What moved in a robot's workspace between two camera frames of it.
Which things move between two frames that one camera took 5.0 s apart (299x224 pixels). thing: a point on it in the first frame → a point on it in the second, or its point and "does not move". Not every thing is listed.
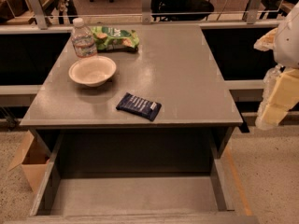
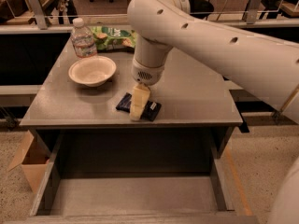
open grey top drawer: (135, 177) does not move
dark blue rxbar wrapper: (141, 107) does not move
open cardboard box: (32, 158) does not move
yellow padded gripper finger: (284, 99) → (140, 95)
